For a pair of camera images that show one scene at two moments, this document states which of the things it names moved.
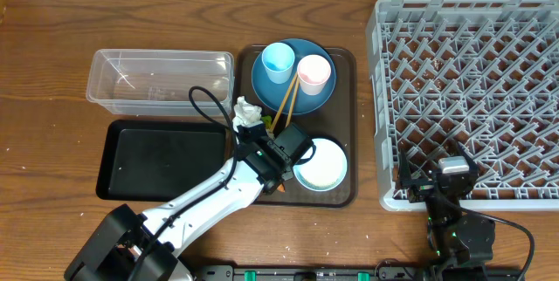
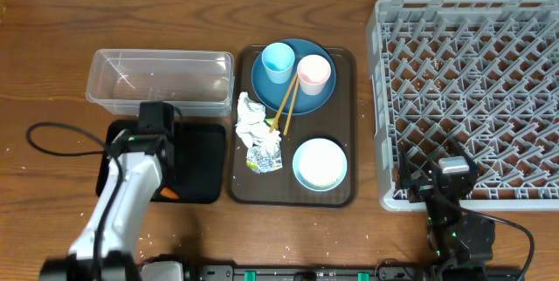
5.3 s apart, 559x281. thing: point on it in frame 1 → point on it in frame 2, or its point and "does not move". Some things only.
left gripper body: (289, 172) → (169, 177)
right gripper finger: (473, 167) does not move
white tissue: (245, 114) does not move
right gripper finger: (405, 177) does not move
